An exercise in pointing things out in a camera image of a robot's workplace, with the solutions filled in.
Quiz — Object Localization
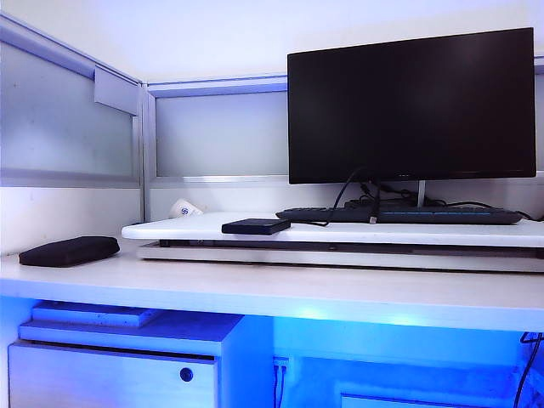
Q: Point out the white flat board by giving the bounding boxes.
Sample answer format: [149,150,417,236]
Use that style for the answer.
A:
[30,299,165,328]

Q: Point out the black keyboard blue stripe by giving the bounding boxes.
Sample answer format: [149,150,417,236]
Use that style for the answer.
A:
[275,205,524,226]

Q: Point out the frosted glass partition panel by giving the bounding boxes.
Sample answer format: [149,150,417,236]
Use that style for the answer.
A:
[155,91,291,179]
[0,40,141,178]

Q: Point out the white desk riser top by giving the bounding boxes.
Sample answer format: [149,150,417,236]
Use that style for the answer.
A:
[121,211,544,248]

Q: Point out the grey partition bracket plate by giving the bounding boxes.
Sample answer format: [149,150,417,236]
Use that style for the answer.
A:
[93,65,141,116]

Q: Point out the white paper cup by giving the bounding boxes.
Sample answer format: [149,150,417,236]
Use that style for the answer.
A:
[170,197,206,219]

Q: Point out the black monitor foot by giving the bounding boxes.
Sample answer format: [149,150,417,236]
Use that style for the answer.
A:
[343,197,420,210]

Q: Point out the aluminium partition corner post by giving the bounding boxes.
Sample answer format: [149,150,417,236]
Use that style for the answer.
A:
[131,80,157,223]

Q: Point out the black USB data cable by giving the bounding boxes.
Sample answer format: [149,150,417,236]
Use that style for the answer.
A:
[321,166,382,227]

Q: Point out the black computer monitor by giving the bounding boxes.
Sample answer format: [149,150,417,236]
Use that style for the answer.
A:
[286,27,537,185]

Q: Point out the black cable under desk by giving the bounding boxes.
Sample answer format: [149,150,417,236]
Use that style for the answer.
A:
[512,331,544,408]

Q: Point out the black portable hard drive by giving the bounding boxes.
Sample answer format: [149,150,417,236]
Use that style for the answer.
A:
[221,218,292,235]

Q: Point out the white drawer cabinet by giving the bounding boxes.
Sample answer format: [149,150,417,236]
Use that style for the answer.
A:
[7,312,246,408]

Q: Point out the black soft pouch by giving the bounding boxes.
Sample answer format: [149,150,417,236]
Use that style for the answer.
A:
[18,235,121,269]

